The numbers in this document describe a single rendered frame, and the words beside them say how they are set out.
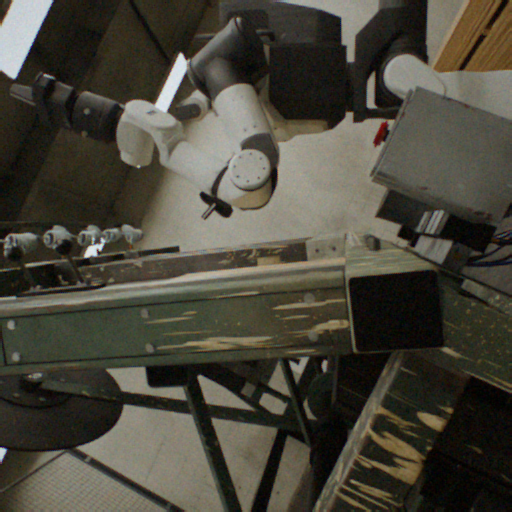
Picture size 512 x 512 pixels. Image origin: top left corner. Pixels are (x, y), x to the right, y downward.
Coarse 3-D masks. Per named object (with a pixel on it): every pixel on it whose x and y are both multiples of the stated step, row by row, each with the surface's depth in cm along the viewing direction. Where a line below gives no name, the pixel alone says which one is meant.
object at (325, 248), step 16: (320, 240) 145; (336, 240) 143; (64, 256) 167; (176, 256) 155; (192, 256) 154; (208, 256) 153; (224, 256) 152; (240, 256) 151; (256, 256) 149; (288, 256) 147; (304, 256) 146; (320, 256) 145; (336, 256) 144; (64, 272) 165; (80, 272) 163; (96, 272) 162; (112, 272) 161; (128, 272) 159; (144, 272) 158; (160, 272) 157; (176, 272) 156; (192, 272) 155
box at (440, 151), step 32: (416, 96) 55; (416, 128) 56; (448, 128) 55; (480, 128) 54; (384, 160) 57; (416, 160) 56; (448, 160) 55; (480, 160) 54; (416, 192) 59; (448, 192) 55; (480, 192) 55
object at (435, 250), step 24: (432, 216) 99; (456, 216) 83; (408, 240) 123; (432, 240) 100; (456, 240) 83; (480, 240) 82; (504, 240) 89; (456, 264) 82; (480, 264) 82; (504, 264) 81
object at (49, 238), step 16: (0, 224) 145; (16, 224) 152; (32, 224) 160; (48, 224) 168; (64, 224) 178; (80, 224) 189; (96, 224) 201; (112, 224) 214; (128, 224) 230; (0, 240) 139; (16, 240) 146; (32, 240) 147; (48, 240) 160; (80, 240) 181; (96, 240) 184; (112, 240) 201; (128, 240) 219
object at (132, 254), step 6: (126, 228) 220; (132, 228) 220; (132, 234) 218; (330, 234) 196; (336, 234) 196; (276, 240) 203; (282, 240) 201; (288, 240) 200; (132, 246) 219; (234, 246) 206; (240, 246) 205; (120, 252) 216; (126, 252) 215; (132, 252) 217; (138, 252) 217; (180, 252) 211; (186, 252) 211; (126, 258) 218; (132, 258) 217
